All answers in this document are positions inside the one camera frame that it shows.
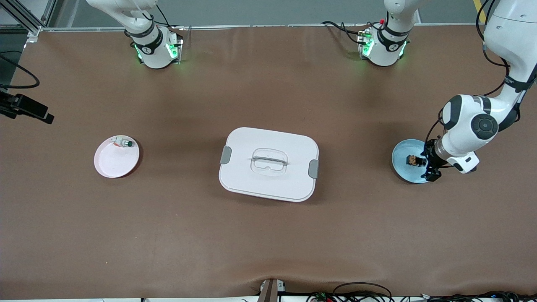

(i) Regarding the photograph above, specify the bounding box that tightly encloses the pink box with white lid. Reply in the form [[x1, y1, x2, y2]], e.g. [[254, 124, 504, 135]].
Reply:
[[219, 127, 319, 203]]

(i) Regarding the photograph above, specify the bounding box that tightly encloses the black cable bundle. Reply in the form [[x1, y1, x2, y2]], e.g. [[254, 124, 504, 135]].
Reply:
[[394, 291, 537, 302]]

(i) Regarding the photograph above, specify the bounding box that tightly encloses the pink round plate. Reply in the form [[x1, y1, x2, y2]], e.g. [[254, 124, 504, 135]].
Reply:
[[94, 135, 140, 178]]

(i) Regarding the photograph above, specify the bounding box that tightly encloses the blue round plate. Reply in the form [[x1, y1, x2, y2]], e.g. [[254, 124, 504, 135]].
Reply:
[[391, 139, 439, 184]]

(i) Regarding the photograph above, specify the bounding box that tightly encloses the small grey metal bracket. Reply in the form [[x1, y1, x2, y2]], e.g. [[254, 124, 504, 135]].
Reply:
[[258, 278, 287, 302]]

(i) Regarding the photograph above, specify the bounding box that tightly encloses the aluminium frame profile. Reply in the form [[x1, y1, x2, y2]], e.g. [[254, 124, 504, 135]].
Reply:
[[0, 0, 57, 36]]

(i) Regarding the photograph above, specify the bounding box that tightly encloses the black looped cable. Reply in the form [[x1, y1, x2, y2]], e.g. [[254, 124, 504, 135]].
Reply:
[[333, 282, 393, 302]]

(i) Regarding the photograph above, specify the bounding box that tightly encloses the black base cable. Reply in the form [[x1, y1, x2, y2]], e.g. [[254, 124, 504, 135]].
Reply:
[[322, 21, 370, 44]]

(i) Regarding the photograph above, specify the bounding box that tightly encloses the brown table mat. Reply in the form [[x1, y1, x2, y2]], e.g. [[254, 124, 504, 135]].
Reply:
[[0, 24, 537, 299]]

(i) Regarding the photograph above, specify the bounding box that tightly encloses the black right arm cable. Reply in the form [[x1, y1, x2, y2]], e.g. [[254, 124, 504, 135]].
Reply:
[[0, 52, 41, 90]]

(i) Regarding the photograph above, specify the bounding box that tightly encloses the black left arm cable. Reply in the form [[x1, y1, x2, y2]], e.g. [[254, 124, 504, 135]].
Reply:
[[425, 0, 511, 146]]

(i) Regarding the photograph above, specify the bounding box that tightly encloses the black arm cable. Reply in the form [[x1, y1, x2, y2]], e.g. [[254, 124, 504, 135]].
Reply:
[[425, 0, 511, 146], [0, 52, 41, 90]]

